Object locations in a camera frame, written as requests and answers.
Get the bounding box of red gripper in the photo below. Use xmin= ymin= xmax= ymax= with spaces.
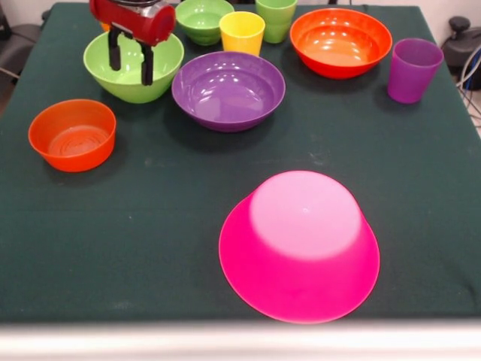
xmin=89 ymin=0 xmax=177 ymax=86

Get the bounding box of large green plastic bowl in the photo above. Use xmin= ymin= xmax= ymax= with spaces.
xmin=83 ymin=31 xmax=185 ymax=105

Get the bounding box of purple plastic bowl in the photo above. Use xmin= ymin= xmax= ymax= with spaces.
xmin=171 ymin=51 xmax=286 ymax=133

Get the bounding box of pink plastic bowl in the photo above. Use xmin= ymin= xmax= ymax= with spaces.
xmin=218 ymin=170 xmax=381 ymax=325

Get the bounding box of small green plastic bowl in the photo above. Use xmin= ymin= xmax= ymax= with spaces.
xmin=175 ymin=0 xmax=236 ymax=47

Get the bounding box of small red-orange plastic bowl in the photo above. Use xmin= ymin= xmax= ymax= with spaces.
xmin=28 ymin=99 xmax=117 ymax=173

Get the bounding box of grey office chair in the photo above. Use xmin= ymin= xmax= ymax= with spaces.
xmin=0 ymin=22 xmax=44 ymax=80

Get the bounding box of yellow plastic cup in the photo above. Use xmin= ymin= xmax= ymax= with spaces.
xmin=219 ymin=11 xmax=266 ymax=56

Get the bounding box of green plastic cup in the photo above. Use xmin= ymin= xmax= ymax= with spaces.
xmin=255 ymin=0 xmax=298 ymax=44

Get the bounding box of dark green tablecloth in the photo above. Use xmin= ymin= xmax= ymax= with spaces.
xmin=0 ymin=2 xmax=481 ymax=323

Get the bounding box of large red-orange plastic bowl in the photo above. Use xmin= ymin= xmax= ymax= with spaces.
xmin=289 ymin=8 xmax=393 ymax=80

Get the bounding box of purple plastic cup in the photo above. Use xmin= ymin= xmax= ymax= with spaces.
xmin=387 ymin=38 xmax=445 ymax=104

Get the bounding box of black chair base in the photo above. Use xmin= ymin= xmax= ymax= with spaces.
xmin=441 ymin=17 xmax=481 ymax=68

